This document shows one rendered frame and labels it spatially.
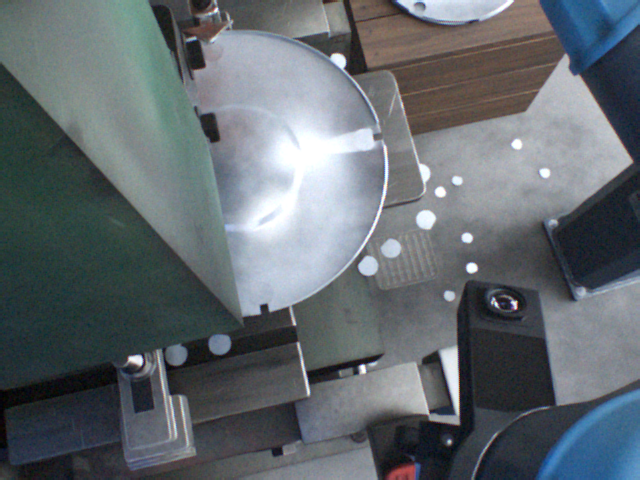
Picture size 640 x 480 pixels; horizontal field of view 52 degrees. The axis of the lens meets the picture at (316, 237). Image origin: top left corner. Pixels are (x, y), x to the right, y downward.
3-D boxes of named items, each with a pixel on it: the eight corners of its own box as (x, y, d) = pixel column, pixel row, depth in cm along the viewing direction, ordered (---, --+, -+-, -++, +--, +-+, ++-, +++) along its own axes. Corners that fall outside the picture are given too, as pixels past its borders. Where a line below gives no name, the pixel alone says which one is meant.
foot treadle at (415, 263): (422, 234, 130) (426, 227, 125) (435, 282, 127) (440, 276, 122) (131, 298, 127) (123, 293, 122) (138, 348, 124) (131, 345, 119)
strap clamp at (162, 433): (168, 287, 67) (142, 266, 57) (196, 454, 63) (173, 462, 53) (111, 300, 67) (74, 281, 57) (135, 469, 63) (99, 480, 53)
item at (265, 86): (419, 279, 59) (421, 277, 59) (107, 348, 58) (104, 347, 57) (347, 9, 67) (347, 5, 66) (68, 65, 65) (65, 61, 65)
